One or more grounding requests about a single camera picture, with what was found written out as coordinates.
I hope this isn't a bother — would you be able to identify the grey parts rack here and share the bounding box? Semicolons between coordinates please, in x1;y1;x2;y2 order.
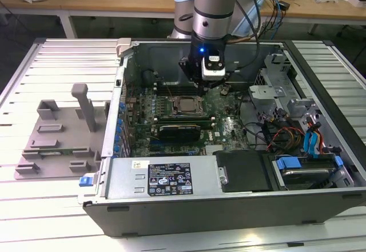
14;83;112;181

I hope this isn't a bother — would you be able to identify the blue cable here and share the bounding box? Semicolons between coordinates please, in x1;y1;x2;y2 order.
273;0;286;40

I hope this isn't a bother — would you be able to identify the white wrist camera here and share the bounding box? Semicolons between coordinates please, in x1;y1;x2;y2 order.
201;54;227;81

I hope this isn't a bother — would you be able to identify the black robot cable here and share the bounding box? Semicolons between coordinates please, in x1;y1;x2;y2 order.
225;0;261;74

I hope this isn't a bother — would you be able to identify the black graphics card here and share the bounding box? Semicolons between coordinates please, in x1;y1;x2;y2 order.
158;124;202;143

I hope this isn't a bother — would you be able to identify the silver chipset heatsink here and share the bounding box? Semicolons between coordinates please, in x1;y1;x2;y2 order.
205;145;228;154

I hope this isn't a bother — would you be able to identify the blue wire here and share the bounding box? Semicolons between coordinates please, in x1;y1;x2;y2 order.
304;130;315;159
310;121;323;159

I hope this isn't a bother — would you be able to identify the silver power supply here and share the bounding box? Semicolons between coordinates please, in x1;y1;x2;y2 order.
103;157;223;201

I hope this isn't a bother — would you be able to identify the blue disk carrier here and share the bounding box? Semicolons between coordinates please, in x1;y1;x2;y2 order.
274;154;343;178

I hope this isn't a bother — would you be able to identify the black power cable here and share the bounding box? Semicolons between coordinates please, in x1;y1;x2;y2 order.
237;90;275;151

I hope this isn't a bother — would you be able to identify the black plastic shroud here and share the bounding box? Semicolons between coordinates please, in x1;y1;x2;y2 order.
214;150;272;193

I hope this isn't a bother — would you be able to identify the black expansion slot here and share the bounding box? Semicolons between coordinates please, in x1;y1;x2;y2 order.
148;142;202;154

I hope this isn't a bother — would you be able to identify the green motherboard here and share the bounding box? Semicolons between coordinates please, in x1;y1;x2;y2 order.
125;82;253;159

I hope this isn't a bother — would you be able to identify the silver metal drive cage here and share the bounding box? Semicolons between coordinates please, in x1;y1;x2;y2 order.
248;52;323;113

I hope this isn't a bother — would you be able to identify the hard disk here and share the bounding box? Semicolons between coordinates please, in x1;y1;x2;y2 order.
281;167;339;191

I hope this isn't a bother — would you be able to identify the open PC case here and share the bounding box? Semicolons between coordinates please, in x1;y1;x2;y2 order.
77;37;366;239

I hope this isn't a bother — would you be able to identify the CPU socket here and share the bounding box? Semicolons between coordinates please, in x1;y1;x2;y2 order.
170;95;206;118

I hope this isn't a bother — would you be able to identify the blue case latch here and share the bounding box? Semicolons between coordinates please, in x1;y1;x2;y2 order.
78;175;96;189

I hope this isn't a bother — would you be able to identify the red yellow wire bundle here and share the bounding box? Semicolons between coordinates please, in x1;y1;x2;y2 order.
265;125;307;151

